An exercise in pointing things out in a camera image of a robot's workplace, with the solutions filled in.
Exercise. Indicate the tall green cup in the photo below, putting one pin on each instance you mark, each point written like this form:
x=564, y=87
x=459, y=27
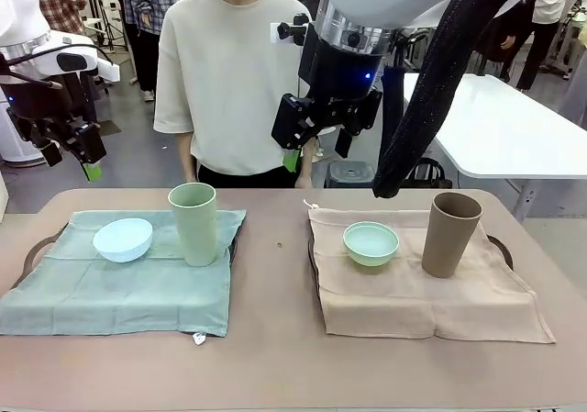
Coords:
x=195, y=233

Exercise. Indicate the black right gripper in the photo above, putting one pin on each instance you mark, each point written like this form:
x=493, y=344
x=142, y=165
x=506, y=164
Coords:
x=344, y=81

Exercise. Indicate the mint green bowl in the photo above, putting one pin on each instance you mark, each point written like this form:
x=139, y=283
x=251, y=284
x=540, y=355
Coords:
x=371, y=249

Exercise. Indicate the dark brown serving tray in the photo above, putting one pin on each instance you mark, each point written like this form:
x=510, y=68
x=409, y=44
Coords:
x=313, y=270
x=233, y=252

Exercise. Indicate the person's right hand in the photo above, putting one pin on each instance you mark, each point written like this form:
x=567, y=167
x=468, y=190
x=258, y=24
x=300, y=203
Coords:
x=190, y=173

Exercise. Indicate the large white table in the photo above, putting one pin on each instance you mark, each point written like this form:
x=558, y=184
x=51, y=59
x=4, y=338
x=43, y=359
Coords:
x=504, y=123

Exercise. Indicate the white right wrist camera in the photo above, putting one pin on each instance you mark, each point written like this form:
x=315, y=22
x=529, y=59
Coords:
x=284, y=33

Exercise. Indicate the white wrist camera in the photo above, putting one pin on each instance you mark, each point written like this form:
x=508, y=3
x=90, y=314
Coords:
x=284, y=33
x=109, y=69

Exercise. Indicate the tall brown cup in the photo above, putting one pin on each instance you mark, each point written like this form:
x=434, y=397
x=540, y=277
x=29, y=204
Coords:
x=447, y=242

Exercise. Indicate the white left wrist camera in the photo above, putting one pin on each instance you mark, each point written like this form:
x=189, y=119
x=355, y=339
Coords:
x=109, y=69

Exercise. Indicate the light blue bowl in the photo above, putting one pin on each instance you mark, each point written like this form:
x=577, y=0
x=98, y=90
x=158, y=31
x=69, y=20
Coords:
x=124, y=244

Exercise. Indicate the black bag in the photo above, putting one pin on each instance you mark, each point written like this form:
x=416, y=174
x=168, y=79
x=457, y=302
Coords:
x=431, y=173

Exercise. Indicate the person in cream shirt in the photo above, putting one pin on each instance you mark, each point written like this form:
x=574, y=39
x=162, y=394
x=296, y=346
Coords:
x=229, y=86

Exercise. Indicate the teal cloth mat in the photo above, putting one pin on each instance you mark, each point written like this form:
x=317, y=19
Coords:
x=114, y=292

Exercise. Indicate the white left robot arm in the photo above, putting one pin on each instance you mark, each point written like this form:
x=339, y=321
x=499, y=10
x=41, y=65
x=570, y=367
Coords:
x=27, y=13

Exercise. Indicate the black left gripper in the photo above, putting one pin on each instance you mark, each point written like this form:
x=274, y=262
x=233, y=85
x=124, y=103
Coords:
x=36, y=102

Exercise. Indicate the person's right forearm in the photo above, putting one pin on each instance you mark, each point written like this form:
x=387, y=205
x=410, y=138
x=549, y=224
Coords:
x=184, y=148

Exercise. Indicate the person's left hand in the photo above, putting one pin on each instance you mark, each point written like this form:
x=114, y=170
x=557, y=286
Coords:
x=305, y=180

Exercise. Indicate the grey plastic stool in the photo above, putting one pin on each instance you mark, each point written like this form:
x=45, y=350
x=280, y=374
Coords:
x=351, y=173

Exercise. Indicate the dark floor mat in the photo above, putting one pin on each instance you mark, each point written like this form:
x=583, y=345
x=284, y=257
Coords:
x=110, y=128

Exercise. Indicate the bystander in white shirt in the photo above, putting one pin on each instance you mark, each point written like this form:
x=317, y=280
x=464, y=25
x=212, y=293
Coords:
x=546, y=26

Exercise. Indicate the white air purifier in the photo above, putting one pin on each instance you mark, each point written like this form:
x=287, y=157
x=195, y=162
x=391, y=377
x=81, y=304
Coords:
x=14, y=152

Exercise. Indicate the bystander in maroon coat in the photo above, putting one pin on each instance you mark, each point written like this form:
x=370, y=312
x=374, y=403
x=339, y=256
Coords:
x=509, y=31

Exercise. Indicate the beige cloth mat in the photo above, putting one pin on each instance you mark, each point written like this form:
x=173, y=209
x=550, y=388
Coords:
x=413, y=302

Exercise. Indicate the person's left forearm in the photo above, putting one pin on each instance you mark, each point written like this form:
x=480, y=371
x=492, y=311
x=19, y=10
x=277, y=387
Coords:
x=308, y=159

